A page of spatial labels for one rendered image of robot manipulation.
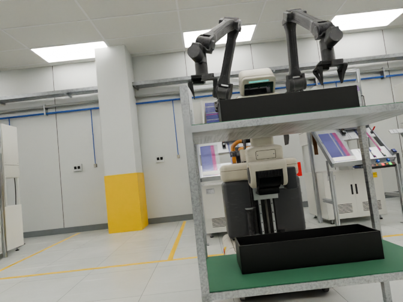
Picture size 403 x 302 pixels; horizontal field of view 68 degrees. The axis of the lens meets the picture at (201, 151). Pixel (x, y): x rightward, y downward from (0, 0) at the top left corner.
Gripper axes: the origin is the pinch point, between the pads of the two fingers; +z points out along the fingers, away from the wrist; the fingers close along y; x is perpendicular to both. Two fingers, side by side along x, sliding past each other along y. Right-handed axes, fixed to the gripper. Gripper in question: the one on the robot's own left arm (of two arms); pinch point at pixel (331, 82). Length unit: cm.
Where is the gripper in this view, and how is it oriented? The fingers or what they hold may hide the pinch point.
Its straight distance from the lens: 146.7
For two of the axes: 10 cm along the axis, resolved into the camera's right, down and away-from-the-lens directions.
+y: 9.9, -1.0, -0.1
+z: 1.0, 9.9, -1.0
